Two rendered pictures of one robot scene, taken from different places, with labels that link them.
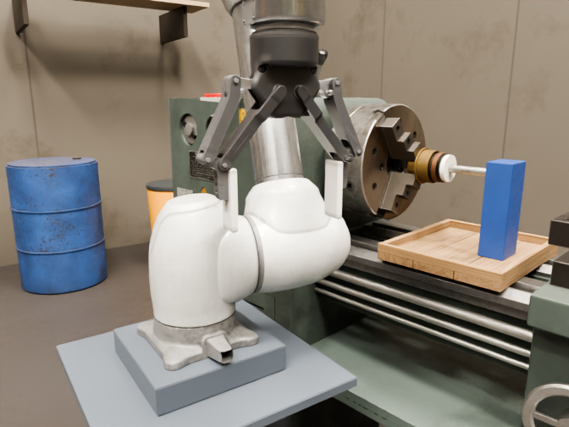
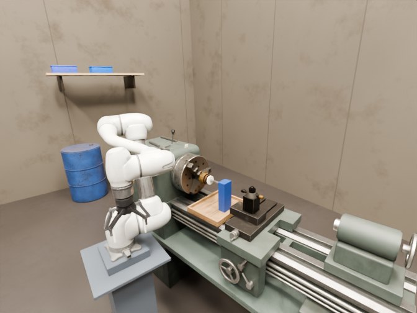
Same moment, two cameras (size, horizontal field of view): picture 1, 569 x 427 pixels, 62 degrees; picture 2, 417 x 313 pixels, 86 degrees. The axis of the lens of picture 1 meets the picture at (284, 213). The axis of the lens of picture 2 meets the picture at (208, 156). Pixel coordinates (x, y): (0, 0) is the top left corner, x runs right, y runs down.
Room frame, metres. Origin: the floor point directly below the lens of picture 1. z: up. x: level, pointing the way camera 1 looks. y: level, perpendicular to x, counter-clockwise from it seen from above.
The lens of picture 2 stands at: (-0.34, -0.34, 1.77)
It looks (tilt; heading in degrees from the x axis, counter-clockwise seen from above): 18 degrees down; 358
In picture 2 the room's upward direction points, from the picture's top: 2 degrees counter-clockwise
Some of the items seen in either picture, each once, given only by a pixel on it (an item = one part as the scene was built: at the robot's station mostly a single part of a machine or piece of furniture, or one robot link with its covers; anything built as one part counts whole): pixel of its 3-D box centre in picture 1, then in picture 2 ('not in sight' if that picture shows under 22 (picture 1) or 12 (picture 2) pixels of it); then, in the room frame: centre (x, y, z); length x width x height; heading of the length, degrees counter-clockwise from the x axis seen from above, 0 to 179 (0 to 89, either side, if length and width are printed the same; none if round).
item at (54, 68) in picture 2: not in sight; (64, 69); (3.37, 1.65, 2.03); 0.33 x 0.23 x 0.11; 124
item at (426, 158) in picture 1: (428, 166); (205, 178); (1.23, -0.37, 1.08); 0.09 x 0.09 x 0.09; 44
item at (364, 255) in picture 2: not in sight; (367, 249); (0.47, -1.11, 1.01); 0.30 x 0.20 x 0.29; 44
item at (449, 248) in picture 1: (469, 248); (218, 206); (1.14, -0.46, 0.89); 0.36 x 0.30 x 0.04; 134
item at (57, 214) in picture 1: (59, 221); (85, 171); (3.21, 1.57, 0.43); 0.58 x 0.58 x 0.86
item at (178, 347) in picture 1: (200, 327); (123, 245); (0.82, 0.16, 0.83); 0.22 x 0.18 x 0.06; 34
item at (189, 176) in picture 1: (277, 157); (160, 166); (1.61, 0.02, 1.06); 0.59 x 0.48 x 0.39; 44
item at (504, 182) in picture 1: (501, 208); (224, 195); (1.09, -0.51, 1.00); 0.08 x 0.06 x 0.23; 134
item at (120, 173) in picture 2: not in sight; (122, 165); (0.55, -0.01, 1.45); 0.13 x 0.11 x 0.16; 114
